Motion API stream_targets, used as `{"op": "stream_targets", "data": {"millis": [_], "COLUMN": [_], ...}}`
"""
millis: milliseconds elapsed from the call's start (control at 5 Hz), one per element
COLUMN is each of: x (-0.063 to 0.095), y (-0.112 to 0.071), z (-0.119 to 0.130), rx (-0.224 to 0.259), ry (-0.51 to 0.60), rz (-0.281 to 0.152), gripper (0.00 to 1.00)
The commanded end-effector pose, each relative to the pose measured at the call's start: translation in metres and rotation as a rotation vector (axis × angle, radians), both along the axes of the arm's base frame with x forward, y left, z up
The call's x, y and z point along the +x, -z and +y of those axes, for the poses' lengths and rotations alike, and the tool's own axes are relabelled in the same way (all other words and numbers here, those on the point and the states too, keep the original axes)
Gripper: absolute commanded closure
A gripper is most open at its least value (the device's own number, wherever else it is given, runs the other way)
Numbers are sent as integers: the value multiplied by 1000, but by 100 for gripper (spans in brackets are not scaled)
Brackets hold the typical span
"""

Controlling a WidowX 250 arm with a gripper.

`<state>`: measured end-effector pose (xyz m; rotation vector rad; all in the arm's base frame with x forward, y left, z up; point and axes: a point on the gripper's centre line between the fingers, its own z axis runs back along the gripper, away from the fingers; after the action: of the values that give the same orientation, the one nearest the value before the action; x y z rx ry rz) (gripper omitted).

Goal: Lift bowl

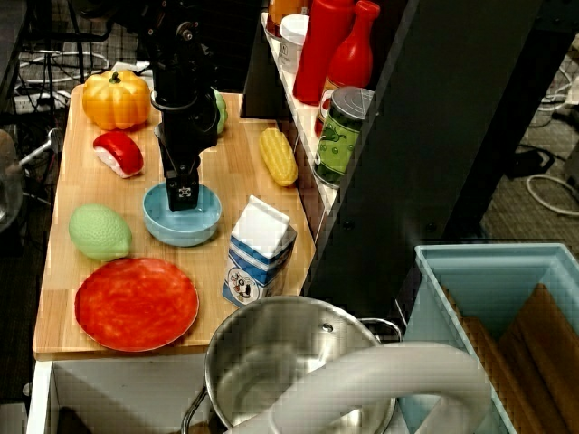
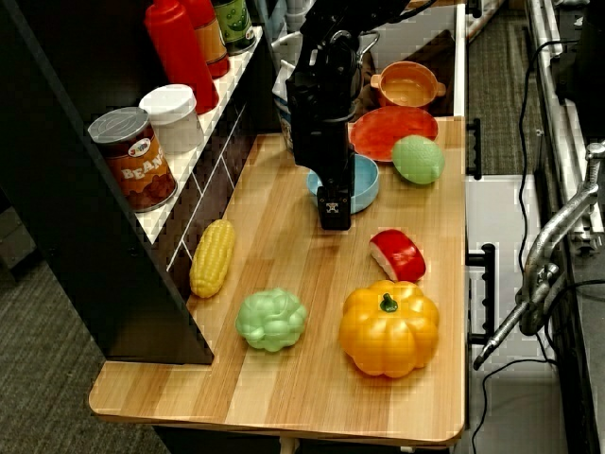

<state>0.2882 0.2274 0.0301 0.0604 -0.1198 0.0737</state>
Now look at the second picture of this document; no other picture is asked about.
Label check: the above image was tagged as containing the yellow toy bell pepper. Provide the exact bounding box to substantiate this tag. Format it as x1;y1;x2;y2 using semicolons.
337;279;441;379

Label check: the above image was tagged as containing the black cable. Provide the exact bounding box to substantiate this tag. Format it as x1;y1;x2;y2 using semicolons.
516;38;580;285
542;277;605;363
471;357;560;454

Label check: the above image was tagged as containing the toy milk carton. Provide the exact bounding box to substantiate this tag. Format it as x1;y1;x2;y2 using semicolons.
271;60;298;151

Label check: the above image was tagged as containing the beans can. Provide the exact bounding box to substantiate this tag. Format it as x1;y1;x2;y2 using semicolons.
87;106;179;214

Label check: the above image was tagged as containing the green toy lettuce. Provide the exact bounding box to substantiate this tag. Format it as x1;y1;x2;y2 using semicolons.
234;287;308;353

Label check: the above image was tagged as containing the light blue bowl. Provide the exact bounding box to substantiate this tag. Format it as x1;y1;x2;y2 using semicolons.
305;154;381;215

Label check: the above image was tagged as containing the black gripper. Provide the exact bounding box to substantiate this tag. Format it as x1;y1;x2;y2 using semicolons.
288;111;356;232

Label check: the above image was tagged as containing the metal clamp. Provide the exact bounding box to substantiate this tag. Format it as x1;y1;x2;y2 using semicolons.
473;140;605;371

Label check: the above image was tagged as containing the black shelf unit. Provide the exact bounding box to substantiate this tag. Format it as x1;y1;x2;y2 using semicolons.
0;0;281;366

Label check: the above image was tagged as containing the orange toy pot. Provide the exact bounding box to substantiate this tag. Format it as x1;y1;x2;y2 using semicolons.
370;61;446;113

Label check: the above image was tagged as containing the orange sauce bottle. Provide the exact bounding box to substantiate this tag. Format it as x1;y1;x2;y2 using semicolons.
181;0;232;80

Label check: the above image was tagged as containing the orange-red plate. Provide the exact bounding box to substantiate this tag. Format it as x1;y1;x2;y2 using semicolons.
348;105;440;163

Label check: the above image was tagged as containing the green toy lime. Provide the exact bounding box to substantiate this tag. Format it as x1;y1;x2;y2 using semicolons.
390;134;446;185

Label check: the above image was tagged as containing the yellow toy corn cob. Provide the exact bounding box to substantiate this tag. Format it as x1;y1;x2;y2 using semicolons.
188;218;236;299

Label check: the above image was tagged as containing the red ketchup bottle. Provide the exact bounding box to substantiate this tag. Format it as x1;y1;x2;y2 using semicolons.
144;0;221;115

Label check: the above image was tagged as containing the green peas can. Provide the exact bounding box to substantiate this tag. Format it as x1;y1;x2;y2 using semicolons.
212;0;256;57

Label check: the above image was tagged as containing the short black cabinet handle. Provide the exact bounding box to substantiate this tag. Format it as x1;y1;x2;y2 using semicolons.
465;117;483;181

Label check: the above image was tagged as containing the red toy pepper slice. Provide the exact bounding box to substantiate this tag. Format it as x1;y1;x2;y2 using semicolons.
368;228;427;284

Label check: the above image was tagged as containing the long black cabinet handle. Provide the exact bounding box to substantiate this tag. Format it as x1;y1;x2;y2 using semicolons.
465;242;497;346

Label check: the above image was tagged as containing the aluminium frame rail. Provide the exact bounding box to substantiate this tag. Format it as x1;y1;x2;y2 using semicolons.
523;0;605;250

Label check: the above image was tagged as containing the white lidded container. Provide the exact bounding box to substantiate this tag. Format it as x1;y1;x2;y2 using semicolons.
138;83;205;156

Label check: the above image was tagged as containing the white cabinet front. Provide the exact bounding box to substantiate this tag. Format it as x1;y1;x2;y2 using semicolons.
464;173;571;454

